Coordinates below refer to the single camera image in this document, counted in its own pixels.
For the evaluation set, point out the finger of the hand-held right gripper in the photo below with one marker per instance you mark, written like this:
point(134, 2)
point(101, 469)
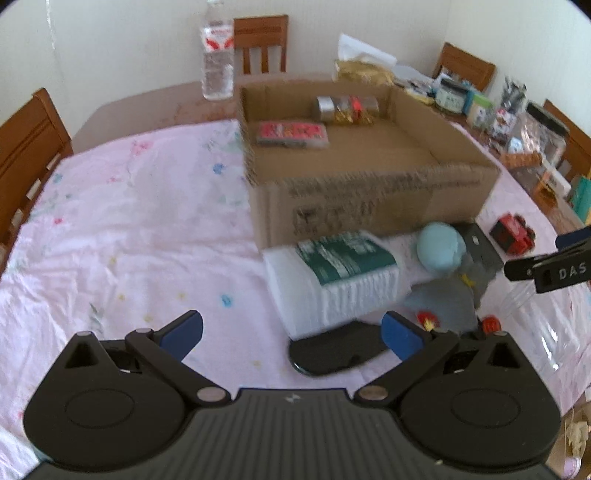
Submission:
point(575, 239)
point(521, 268)

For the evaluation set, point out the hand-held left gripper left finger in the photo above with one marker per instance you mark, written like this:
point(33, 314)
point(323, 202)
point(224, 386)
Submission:
point(182, 334)

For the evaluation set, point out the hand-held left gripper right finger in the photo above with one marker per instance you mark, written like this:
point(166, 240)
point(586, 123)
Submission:
point(401, 337)

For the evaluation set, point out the red toy train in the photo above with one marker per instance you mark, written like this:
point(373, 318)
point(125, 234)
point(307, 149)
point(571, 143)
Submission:
point(510, 233)

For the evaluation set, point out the black rectangular device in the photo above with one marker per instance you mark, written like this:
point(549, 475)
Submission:
point(485, 249)

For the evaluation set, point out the grey shark toy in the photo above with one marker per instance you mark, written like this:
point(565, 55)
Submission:
point(443, 300)

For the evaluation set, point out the small red wheeled toy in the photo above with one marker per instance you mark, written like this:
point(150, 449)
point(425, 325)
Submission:
point(490, 324)

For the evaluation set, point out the black case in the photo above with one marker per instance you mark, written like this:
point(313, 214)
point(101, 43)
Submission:
point(332, 353)

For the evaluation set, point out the light blue round case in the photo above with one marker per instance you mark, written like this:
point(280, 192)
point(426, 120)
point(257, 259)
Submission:
point(438, 249)

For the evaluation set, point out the white bottle green label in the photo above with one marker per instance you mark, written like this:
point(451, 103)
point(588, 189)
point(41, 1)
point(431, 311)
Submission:
point(332, 281)

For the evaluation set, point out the brown cardboard box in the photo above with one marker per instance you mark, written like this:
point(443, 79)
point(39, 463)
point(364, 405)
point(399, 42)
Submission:
point(351, 184)

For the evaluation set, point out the small red yellow toy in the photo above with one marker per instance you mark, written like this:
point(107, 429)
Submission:
point(427, 321)

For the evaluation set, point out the teal box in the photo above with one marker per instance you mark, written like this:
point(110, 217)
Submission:
point(581, 198)

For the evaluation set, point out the orange snack packet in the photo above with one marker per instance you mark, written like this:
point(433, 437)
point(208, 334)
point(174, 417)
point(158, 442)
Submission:
point(521, 159)

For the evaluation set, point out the wooden chair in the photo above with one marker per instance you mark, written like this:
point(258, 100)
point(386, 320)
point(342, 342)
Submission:
point(577, 143)
point(27, 143)
point(261, 46)
point(466, 67)

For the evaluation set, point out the large clear jar black lid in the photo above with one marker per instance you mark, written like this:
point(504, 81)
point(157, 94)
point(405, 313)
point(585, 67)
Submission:
point(545, 134)

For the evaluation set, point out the pink floral tablecloth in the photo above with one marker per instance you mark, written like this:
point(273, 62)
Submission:
point(138, 230)

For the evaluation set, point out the dark snack packet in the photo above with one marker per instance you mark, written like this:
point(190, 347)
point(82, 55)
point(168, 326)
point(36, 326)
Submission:
point(511, 94)

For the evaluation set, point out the green white box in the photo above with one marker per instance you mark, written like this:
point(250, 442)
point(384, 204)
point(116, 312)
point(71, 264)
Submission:
point(479, 110)

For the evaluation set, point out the glass jar dark lid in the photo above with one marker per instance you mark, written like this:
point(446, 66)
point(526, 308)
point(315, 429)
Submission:
point(451, 96)

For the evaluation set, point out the red flat packet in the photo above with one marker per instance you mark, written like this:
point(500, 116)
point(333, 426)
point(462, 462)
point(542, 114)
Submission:
point(292, 134)

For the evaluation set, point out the clear jar silver lid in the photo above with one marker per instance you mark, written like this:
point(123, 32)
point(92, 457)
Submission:
point(347, 110)

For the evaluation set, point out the gold foil bag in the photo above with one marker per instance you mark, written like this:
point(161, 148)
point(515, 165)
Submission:
point(362, 73)

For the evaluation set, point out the white tissue paper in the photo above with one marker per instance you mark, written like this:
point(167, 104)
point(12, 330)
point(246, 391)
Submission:
point(362, 48)

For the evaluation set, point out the clear water bottle red label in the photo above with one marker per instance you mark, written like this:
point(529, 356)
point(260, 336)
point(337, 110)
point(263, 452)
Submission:
point(217, 64)

